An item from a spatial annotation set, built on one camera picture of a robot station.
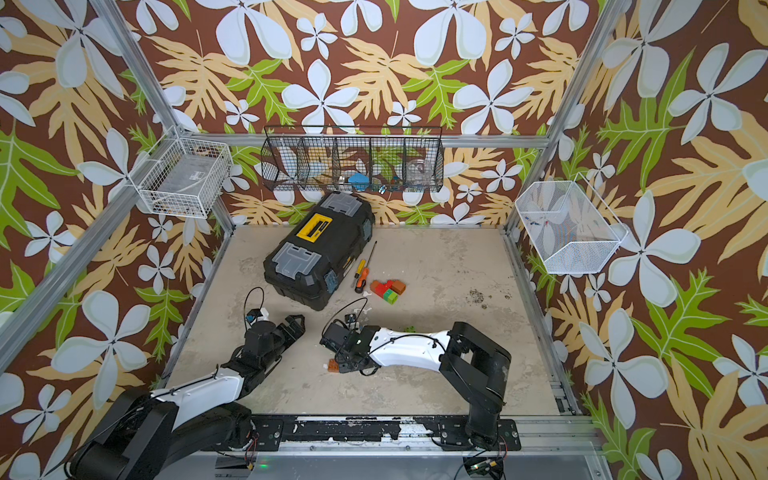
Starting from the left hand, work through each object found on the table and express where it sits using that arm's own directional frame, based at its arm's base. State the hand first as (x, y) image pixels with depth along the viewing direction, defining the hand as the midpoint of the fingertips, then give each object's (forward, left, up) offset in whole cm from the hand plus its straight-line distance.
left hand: (299, 321), depth 90 cm
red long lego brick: (+14, -25, -3) cm, 28 cm away
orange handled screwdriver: (+16, -18, -1) cm, 24 cm away
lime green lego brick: (-16, -31, +30) cm, 46 cm away
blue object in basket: (+37, -18, +24) cm, 48 cm away
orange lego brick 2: (-13, -11, -2) cm, 17 cm away
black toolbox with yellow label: (+10, -3, +14) cm, 18 cm away
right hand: (-11, -15, -2) cm, 19 cm away
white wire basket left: (+32, +34, +29) cm, 56 cm away
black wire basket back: (+46, -15, +27) cm, 56 cm away
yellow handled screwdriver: (+23, -17, -3) cm, 29 cm away
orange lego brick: (+13, -31, -1) cm, 34 cm away
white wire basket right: (+18, -80, +23) cm, 85 cm away
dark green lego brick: (+10, -29, -2) cm, 30 cm away
